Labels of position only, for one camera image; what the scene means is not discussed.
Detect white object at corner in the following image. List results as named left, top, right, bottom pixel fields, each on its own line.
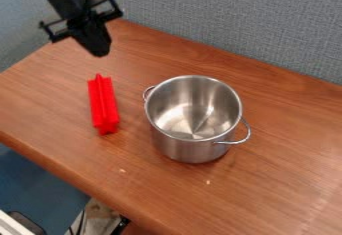
left=0, top=210, right=31, bottom=235

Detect black table leg frame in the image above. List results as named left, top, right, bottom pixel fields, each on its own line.
left=65, top=210, right=130, bottom=235

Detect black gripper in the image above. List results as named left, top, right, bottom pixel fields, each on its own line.
left=41, top=0, right=124, bottom=57

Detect red rectangular block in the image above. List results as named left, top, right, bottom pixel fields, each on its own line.
left=87, top=74, right=121, bottom=135

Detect stainless steel pot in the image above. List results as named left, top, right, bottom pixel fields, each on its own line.
left=144, top=75, right=252, bottom=164

